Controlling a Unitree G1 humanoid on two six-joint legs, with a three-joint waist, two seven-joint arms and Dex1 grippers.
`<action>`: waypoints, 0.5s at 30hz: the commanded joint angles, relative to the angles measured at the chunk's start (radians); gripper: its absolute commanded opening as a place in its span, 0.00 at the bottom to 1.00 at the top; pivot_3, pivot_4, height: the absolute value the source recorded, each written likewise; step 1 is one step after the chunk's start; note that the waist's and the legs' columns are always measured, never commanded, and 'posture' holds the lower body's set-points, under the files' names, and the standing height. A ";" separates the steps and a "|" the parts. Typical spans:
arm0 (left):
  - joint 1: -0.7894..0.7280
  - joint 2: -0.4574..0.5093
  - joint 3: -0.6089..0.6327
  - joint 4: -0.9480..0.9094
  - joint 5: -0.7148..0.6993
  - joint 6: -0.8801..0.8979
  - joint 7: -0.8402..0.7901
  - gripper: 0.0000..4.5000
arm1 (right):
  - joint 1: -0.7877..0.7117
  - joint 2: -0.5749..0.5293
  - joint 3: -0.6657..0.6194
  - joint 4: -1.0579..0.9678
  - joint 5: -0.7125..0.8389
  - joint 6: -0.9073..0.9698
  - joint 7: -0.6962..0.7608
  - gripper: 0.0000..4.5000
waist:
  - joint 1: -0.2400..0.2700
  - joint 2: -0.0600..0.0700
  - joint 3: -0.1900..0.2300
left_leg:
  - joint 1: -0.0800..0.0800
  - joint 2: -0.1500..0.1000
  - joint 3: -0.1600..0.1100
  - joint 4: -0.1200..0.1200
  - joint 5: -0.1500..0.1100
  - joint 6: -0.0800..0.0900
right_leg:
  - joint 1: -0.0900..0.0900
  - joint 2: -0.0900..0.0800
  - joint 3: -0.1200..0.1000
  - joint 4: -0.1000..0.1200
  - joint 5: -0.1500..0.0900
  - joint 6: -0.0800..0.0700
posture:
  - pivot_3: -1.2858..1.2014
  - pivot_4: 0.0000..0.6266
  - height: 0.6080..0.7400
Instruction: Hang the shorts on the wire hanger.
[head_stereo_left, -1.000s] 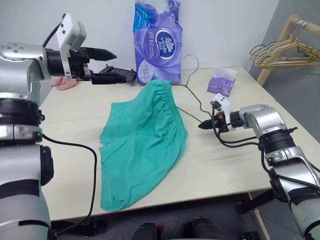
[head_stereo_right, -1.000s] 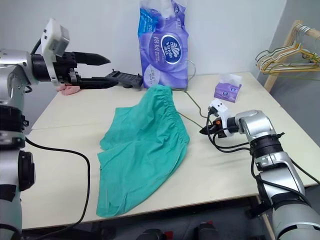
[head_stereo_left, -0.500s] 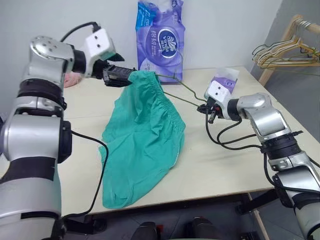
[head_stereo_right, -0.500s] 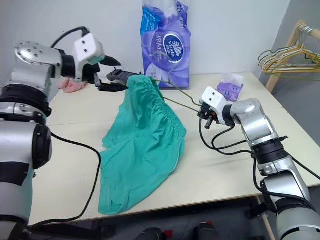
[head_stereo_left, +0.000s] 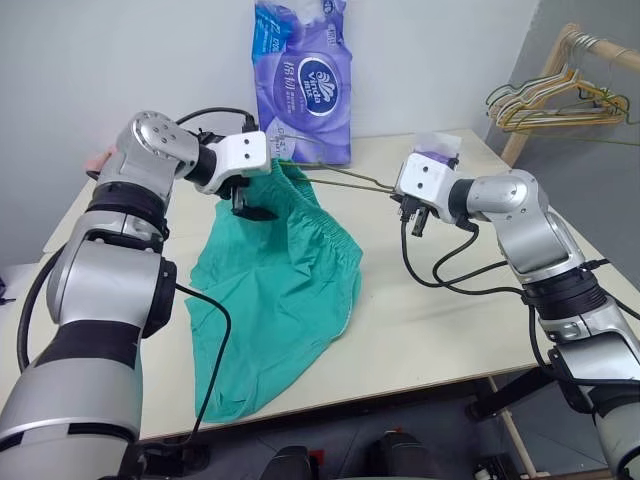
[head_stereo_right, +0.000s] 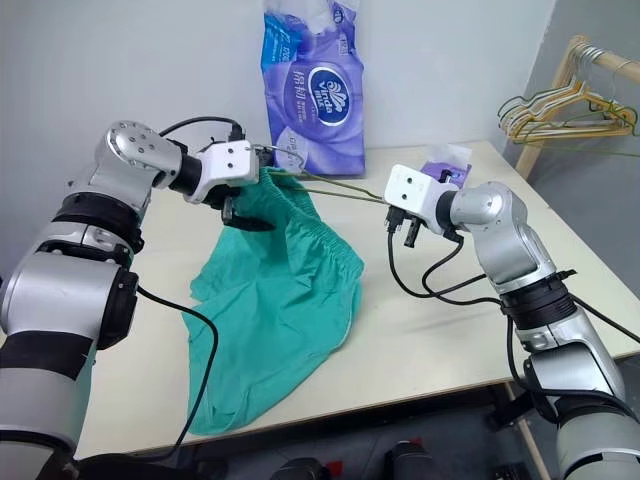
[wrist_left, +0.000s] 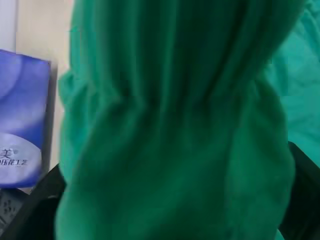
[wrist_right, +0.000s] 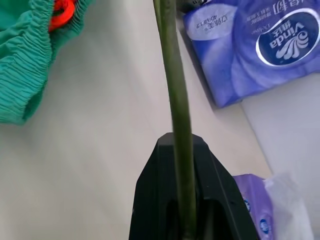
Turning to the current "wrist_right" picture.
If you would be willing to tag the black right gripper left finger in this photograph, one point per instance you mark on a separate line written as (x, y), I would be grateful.
(155, 200)

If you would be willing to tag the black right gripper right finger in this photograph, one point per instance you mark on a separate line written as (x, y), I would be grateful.
(220, 207)

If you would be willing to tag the green cloth shorts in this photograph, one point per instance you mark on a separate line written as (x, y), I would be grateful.
(20, 62)

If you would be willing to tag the small purple tissue pack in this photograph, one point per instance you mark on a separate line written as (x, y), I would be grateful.
(250, 190)

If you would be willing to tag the large purple tissue pack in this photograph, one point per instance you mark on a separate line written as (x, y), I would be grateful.
(250, 62)

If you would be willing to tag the orange red plastic part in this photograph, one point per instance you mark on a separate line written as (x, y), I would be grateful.
(61, 18)

